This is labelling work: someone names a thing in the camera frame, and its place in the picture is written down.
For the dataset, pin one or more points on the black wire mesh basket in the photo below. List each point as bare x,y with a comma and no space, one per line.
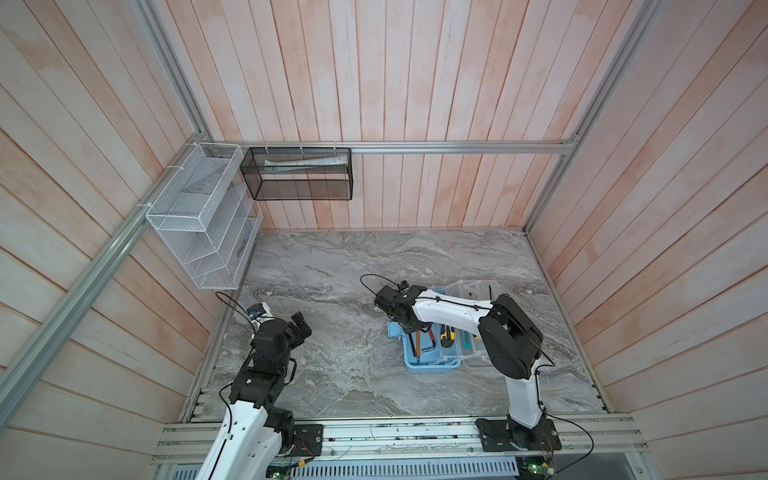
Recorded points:
298,173

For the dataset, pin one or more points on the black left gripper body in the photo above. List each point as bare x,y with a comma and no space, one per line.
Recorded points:
291,335

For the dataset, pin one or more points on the aluminium frame rail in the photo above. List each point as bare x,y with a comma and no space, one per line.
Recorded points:
643,20
34,359
558,147

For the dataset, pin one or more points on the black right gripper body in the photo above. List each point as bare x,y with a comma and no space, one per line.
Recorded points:
409,327

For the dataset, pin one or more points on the yellow black utility knife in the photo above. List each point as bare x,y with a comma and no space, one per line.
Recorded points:
447,336

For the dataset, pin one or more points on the aluminium frame rail back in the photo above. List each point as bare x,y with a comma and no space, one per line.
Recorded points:
558,147

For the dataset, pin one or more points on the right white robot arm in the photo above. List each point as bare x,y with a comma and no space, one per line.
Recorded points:
512,341

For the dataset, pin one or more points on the teal utility knife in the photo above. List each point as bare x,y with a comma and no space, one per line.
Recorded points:
466,340

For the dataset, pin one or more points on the white wire mesh shelf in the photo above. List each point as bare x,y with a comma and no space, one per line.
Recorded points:
206,218

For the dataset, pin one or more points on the aluminium frame rail right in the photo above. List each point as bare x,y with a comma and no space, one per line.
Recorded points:
643,20

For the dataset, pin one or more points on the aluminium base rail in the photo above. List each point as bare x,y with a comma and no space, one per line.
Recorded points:
594,446

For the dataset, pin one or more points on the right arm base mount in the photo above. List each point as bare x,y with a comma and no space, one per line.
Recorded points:
508,435

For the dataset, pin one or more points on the aluminium frame rail left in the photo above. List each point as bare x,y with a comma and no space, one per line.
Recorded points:
34,359

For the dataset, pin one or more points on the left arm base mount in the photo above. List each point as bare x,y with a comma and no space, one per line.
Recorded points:
302,440

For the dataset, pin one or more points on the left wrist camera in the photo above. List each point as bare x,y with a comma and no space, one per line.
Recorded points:
258,310

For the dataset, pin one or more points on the blue plastic tool box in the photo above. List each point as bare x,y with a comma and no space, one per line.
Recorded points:
434,358

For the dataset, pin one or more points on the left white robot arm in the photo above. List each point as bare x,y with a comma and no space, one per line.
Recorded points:
254,431

